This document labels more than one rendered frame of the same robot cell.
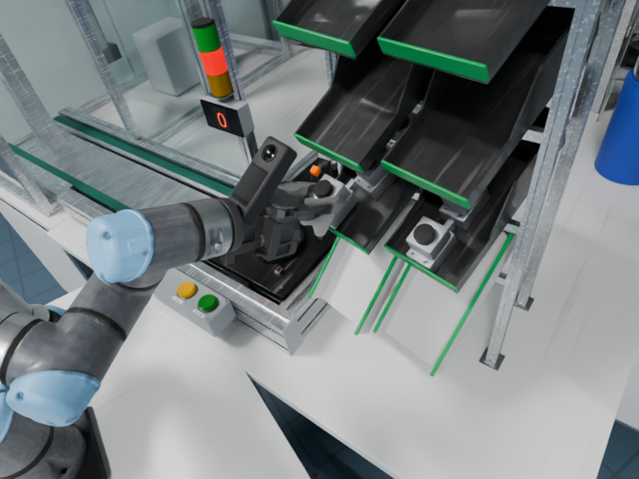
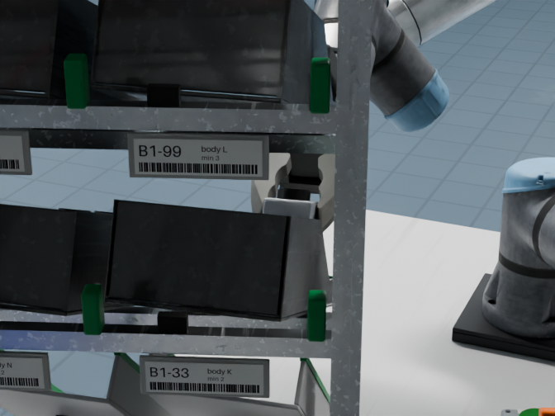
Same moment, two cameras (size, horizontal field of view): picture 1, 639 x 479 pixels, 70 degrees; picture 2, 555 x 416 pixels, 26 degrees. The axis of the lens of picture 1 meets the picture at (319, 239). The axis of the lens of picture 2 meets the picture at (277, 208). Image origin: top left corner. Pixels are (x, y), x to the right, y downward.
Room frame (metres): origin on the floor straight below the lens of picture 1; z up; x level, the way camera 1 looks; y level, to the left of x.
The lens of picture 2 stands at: (1.31, -0.67, 1.71)
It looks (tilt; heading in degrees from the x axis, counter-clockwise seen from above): 24 degrees down; 140
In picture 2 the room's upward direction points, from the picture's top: straight up
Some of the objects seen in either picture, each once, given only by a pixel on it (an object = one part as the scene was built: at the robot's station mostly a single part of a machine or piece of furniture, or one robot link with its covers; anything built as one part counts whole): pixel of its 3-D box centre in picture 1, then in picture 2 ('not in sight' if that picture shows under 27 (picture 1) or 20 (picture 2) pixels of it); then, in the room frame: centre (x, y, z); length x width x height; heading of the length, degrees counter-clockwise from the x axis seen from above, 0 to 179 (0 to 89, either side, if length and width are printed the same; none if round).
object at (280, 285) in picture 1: (277, 244); not in sight; (0.79, 0.10, 0.96); 0.24 x 0.24 x 0.02; 46
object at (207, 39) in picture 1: (206, 36); not in sight; (1.00, 0.16, 1.39); 0.05 x 0.05 x 0.05
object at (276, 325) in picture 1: (163, 256); not in sight; (0.87, 0.41, 0.91); 0.89 x 0.06 x 0.11; 46
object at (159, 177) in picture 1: (205, 214); not in sight; (1.01, 0.30, 0.91); 0.84 x 0.28 x 0.10; 46
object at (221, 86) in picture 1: (220, 81); not in sight; (1.00, 0.16, 1.29); 0.05 x 0.05 x 0.05
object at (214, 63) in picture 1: (213, 59); not in sight; (1.00, 0.16, 1.34); 0.05 x 0.05 x 0.05
